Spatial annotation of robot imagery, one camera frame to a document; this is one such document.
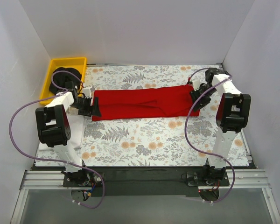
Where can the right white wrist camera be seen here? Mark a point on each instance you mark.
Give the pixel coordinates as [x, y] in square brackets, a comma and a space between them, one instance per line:
[194, 83]

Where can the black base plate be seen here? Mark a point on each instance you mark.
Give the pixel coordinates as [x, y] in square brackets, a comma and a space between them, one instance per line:
[195, 179]
[82, 179]

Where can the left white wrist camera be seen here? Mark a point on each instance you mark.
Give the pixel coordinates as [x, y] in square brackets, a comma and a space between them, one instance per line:
[88, 91]

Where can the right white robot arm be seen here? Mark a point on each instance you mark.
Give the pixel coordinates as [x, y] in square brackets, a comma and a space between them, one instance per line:
[232, 116]

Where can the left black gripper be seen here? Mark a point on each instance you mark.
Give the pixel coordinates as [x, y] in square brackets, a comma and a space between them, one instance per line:
[89, 106]

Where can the floral patterned table mat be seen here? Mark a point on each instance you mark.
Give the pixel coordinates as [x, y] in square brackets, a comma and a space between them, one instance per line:
[175, 141]

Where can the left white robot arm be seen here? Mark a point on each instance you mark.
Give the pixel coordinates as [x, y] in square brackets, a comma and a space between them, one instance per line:
[54, 128]

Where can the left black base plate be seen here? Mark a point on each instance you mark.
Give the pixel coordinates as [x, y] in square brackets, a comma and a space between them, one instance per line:
[82, 179]

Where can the white folded t shirt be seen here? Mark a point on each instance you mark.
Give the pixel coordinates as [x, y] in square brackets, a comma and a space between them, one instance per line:
[77, 127]

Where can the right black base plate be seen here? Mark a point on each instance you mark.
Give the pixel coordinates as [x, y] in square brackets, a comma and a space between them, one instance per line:
[195, 179]

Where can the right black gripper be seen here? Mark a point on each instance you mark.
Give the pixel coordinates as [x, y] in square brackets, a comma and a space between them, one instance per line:
[199, 97]

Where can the yellow plastic bin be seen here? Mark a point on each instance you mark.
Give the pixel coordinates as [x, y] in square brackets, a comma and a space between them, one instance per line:
[78, 63]

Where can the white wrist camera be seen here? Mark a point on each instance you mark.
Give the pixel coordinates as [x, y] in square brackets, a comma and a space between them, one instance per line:
[88, 91]
[194, 83]

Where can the aluminium frame rail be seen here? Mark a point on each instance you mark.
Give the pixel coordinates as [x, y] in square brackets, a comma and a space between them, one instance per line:
[144, 180]

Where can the red t shirt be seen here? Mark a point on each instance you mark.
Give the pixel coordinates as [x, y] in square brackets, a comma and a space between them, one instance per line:
[165, 102]

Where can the black crumpled t shirt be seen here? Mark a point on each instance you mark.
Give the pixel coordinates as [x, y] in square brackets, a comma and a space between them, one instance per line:
[65, 78]

